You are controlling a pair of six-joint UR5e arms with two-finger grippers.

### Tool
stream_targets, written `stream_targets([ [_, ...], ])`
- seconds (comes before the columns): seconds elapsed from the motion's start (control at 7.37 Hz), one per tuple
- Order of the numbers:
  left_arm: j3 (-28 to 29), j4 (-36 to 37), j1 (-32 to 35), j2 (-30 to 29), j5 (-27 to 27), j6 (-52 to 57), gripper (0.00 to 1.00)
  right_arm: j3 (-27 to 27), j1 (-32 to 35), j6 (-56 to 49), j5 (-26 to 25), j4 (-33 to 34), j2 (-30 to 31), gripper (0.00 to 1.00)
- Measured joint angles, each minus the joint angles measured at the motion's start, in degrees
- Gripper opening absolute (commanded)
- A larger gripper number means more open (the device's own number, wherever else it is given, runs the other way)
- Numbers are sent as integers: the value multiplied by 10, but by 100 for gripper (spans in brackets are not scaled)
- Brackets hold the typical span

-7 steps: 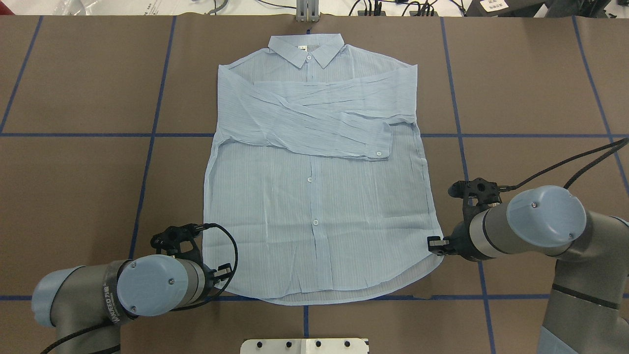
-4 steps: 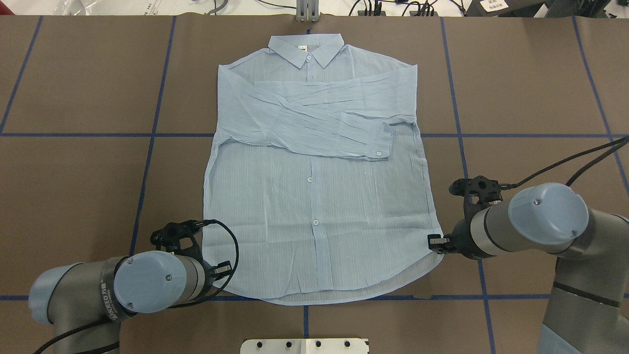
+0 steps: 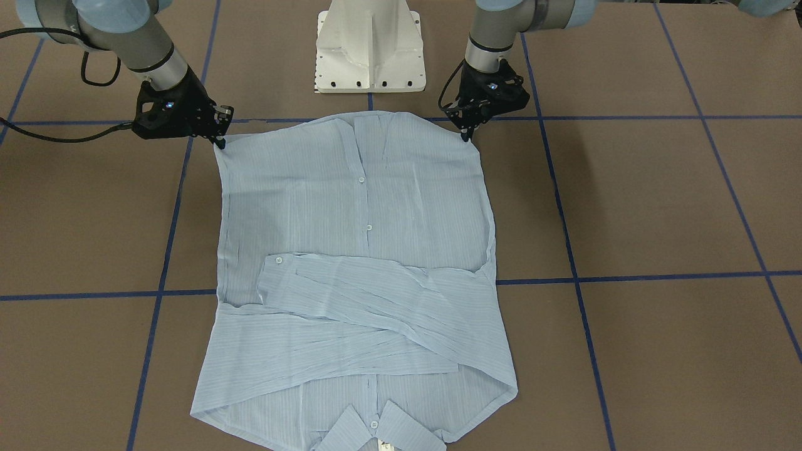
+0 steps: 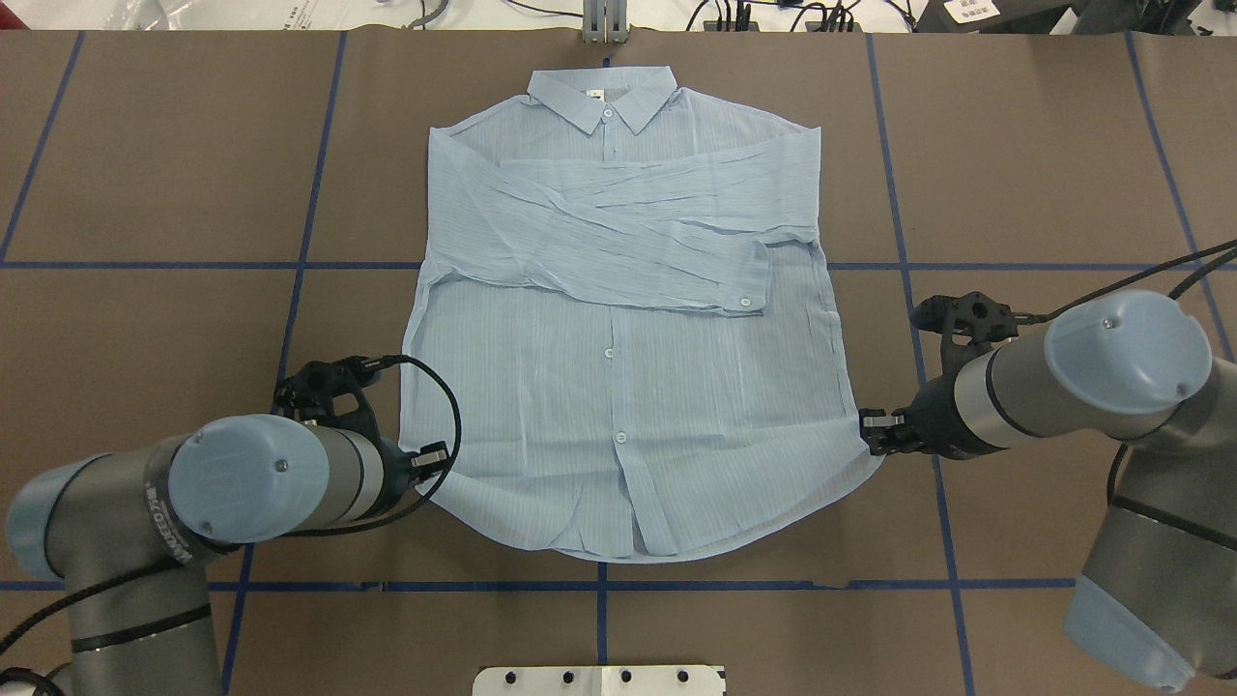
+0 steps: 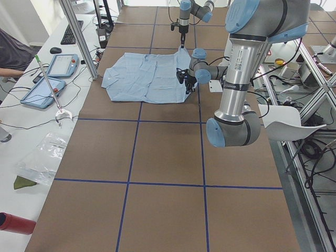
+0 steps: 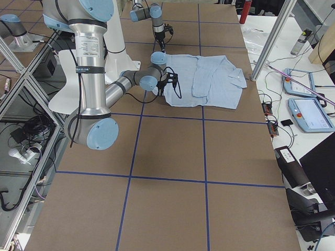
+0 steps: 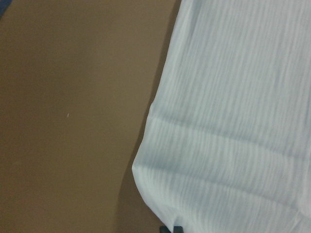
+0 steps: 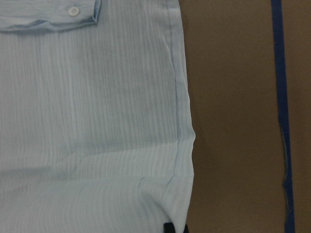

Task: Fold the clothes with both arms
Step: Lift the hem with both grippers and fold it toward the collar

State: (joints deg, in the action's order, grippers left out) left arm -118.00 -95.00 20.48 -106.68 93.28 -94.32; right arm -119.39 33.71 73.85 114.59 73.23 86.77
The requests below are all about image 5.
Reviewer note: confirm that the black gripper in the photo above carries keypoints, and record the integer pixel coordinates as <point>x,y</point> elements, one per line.
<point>182,30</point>
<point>190,81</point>

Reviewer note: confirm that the light blue button-up shirt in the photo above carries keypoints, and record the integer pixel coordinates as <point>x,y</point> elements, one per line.
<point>147,77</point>

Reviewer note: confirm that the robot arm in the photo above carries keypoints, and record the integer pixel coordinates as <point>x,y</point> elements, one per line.
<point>188,8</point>
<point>252,26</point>

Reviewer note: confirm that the black computer keyboard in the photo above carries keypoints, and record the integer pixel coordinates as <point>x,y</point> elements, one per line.
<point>68,37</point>

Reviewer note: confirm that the far blue teach pendant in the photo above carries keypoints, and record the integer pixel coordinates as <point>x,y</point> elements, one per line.
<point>63,65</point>

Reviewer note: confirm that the blue teach pendant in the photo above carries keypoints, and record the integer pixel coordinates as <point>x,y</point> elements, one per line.
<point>39,95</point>
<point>63,65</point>

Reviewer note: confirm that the reacher grabber stick tool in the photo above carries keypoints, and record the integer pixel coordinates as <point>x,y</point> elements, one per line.
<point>61,111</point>

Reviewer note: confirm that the black computer mouse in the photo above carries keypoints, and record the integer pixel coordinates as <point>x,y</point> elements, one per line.
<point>55,50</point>

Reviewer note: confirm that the near blue teach pendant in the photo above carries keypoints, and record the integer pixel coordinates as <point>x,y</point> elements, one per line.
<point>39,95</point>

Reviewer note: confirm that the seated person in grey shirt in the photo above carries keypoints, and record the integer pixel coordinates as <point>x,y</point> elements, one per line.
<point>15,56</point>

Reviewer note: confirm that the clear plastic bag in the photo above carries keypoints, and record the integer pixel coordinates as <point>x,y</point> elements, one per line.
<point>41,164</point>

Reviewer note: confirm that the green cloth piece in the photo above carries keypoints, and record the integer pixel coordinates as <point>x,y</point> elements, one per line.
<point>21,182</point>

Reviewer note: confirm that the red cylindrical bottle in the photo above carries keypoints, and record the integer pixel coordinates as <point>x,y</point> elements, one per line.
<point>16,224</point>

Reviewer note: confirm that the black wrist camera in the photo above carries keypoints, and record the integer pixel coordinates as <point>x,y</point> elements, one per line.
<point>181,75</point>
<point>173,25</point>

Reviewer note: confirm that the white camera mast pedestal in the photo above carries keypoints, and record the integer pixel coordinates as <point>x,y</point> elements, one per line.
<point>215,86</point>

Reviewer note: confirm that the aluminium frame post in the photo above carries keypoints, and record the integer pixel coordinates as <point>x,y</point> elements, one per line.
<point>74,25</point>

